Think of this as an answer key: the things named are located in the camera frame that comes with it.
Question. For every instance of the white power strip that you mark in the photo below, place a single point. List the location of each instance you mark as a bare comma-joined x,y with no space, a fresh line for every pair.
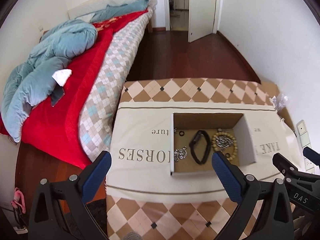
304,139

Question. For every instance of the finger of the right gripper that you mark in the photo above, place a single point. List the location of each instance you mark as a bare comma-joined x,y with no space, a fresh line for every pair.
312,155
283,165

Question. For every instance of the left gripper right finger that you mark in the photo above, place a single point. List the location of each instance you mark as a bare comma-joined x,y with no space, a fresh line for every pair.
238,186

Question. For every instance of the dark phone on bed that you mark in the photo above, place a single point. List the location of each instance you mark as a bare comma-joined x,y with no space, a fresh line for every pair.
56,95

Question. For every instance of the white door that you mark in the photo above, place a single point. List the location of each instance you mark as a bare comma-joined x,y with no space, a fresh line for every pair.
201,18

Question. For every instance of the beige checkered tablecloth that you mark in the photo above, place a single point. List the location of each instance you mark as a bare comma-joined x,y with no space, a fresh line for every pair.
141,194

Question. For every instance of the pink hanger object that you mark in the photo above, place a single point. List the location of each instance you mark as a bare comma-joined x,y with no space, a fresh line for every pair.
18,200

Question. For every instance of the white cardboard box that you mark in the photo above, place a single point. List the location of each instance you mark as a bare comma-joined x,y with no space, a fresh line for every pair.
229,134

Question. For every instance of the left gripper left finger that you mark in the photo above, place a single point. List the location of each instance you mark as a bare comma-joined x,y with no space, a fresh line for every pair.
93,175

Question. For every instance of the blue quilt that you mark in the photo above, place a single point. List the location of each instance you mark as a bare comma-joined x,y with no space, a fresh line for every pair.
32,82

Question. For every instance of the checkered bed sheet mattress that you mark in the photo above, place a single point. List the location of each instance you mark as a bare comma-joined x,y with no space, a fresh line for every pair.
95,123

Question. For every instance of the black smart watch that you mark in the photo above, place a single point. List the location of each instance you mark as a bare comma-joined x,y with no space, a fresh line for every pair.
200,147

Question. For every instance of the red blanket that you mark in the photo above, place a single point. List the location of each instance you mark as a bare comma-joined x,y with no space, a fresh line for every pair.
55,130

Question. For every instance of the white paper on bed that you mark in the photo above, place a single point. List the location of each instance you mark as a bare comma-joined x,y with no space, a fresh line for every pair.
61,76

